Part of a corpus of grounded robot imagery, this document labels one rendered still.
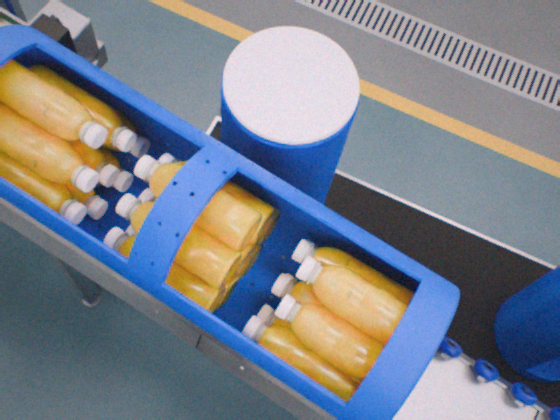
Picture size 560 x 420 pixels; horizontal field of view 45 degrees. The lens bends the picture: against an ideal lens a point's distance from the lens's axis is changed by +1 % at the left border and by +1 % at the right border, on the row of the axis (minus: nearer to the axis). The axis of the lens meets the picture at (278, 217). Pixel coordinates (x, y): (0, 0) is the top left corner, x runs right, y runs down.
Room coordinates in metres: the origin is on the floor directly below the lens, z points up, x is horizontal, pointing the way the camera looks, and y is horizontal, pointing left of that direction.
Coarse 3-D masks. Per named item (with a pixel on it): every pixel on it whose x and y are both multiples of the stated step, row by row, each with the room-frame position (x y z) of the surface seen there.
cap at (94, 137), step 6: (90, 126) 0.51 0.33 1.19; (96, 126) 0.51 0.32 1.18; (90, 132) 0.49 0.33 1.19; (96, 132) 0.50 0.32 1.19; (102, 132) 0.50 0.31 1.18; (84, 138) 0.49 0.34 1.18; (90, 138) 0.49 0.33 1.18; (96, 138) 0.49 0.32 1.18; (102, 138) 0.50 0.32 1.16; (90, 144) 0.48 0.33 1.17; (96, 144) 0.49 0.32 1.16
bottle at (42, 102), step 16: (16, 64) 0.59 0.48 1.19; (0, 80) 0.55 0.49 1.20; (16, 80) 0.55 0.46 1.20; (32, 80) 0.56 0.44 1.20; (0, 96) 0.53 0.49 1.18; (16, 96) 0.53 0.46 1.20; (32, 96) 0.53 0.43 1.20; (48, 96) 0.53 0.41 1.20; (64, 96) 0.54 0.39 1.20; (32, 112) 0.51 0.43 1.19; (48, 112) 0.51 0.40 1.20; (64, 112) 0.51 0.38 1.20; (80, 112) 0.52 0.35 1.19; (48, 128) 0.49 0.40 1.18; (64, 128) 0.49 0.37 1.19; (80, 128) 0.50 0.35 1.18
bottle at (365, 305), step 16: (320, 272) 0.34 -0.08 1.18; (336, 272) 0.34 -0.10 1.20; (352, 272) 0.34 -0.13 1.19; (320, 288) 0.31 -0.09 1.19; (336, 288) 0.31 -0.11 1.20; (352, 288) 0.32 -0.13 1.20; (368, 288) 0.32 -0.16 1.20; (336, 304) 0.29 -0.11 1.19; (352, 304) 0.29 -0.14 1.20; (368, 304) 0.30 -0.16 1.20; (384, 304) 0.30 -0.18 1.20; (400, 304) 0.31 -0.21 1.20; (352, 320) 0.27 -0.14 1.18; (368, 320) 0.27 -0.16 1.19; (384, 320) 0.28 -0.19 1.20; (400, 320) 0.28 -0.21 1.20; (384, 336) 0.26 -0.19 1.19
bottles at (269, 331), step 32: (128, 128) 0.58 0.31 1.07; (0, 160) 0.45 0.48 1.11; (96, 160) 0.49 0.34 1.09; (32, 192) 0.40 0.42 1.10; (64, 192) 0.42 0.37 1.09; (128, 256) 0.33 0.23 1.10; (256, 256) 0.41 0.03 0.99; (192, 288) 0.29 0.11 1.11; (224, 288) 0.31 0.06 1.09; (288, 288) 0.33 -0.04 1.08; (256, 320) 0.27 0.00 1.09; (288, 352) 0.22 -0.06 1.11; (320, 384) 0.18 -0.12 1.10; (352, 384) 0.19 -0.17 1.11
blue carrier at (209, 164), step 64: (0, 64) 0.56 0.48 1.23; (64, 64) 0.68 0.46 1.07; (192, 128) 0.54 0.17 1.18; (0, 192) 0.39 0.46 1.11; (128, 192) 0.50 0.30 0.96; (192, 192) 0.41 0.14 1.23; (256, 192) 0.51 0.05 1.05; (384, 256) 0.38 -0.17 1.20; (192, 320) 0.24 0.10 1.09; (448, 320) 0.29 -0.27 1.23; (384, 384) 0.18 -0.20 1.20
